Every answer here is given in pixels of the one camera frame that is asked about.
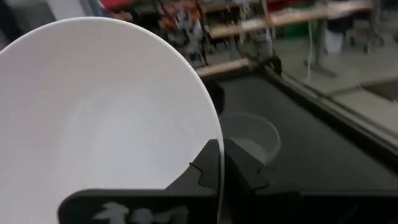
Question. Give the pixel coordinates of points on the light grey bowl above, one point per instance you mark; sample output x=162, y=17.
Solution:
x=248, y=133

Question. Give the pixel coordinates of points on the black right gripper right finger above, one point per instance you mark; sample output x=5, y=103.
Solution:
x=242, y=168

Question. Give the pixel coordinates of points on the wooden side plank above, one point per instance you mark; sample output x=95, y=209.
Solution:
x=224, y=67

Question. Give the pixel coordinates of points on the white bucket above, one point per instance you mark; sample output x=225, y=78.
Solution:
x=334, y=42

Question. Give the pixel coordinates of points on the cluttered storage shelf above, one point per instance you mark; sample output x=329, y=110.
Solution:
x=180, y=25

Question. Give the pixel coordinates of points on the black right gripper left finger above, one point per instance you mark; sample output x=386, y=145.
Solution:
x=202, y=171

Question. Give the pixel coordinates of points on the wooden top desk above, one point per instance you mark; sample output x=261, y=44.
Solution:
x=295, y=15

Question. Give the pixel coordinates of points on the grey desk leg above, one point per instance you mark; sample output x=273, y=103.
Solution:
x=320, y=56

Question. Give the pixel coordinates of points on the white bowl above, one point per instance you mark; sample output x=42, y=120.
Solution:
x=93, y=109

